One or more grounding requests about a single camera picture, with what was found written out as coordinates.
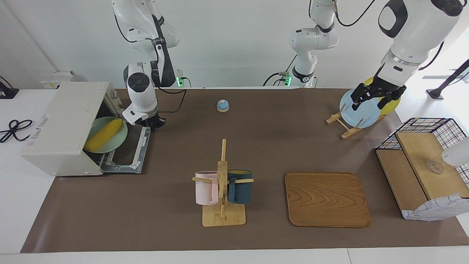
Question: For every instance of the small clear glass dish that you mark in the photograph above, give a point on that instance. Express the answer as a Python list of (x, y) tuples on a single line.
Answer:
[(436, 167)]

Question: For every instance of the light green plate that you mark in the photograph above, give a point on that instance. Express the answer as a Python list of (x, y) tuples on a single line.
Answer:
[(117, 141)]

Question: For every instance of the cream toaster oven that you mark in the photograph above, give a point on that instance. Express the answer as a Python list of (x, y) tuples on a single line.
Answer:
[(62, 124)]

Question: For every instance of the light blue plate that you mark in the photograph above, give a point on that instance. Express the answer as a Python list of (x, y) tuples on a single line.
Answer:
[(361, 115)]

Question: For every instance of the pink mug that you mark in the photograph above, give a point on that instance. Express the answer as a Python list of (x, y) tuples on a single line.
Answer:
[(205, 190)]

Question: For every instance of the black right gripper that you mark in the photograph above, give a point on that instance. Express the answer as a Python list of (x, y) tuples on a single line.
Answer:
[(152, 119)]

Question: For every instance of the wooden step shelf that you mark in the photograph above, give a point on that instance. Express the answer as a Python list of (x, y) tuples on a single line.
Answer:
[(421, 157)]

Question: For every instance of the dark teal mug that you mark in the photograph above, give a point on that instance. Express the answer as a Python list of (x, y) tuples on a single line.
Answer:
[(242, 190)]

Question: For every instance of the wooden serving tray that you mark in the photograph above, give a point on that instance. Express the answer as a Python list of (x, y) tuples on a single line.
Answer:
[(326, 200)]

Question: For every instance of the black angled pole stand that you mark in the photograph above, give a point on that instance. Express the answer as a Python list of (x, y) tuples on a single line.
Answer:
[(436, 93)]

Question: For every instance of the wooden plate rack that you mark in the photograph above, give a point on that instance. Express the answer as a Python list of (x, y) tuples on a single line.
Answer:
[(348, 134)]

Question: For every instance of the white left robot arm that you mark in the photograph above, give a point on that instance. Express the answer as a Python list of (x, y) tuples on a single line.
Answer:
[(421, 22)]

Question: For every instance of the small blue call bell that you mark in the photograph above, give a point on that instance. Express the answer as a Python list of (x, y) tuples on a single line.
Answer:
[(223, 106)]

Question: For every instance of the white power box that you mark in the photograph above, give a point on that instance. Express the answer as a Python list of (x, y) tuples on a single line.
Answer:
[(55, 79)]

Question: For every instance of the brown table mat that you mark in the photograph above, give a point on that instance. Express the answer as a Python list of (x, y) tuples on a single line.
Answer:
[(146, 212)]

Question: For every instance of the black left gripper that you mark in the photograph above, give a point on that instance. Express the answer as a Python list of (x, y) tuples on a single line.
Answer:
[(383, 89)]

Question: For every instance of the white rounded plastic housing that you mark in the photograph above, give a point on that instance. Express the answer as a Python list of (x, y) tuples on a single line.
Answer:
[(458, 154)]

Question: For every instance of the yellow corn cob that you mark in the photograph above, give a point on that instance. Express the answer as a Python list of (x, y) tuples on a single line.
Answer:
[(104, 135)]

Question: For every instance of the black stand with foot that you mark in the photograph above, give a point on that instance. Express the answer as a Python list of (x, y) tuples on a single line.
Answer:
[(9, 93)]

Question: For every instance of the yellow plate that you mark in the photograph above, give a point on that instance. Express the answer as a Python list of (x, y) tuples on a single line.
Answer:
[(394, 104)]

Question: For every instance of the wooden mug tree stand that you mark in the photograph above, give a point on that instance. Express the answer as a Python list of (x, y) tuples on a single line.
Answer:
[(223, 218)]

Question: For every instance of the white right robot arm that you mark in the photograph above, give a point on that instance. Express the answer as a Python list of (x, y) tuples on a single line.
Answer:
[(141, 91)]

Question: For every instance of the white checked cloth liner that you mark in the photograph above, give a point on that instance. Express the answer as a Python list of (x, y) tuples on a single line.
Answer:
[(432, 211)]

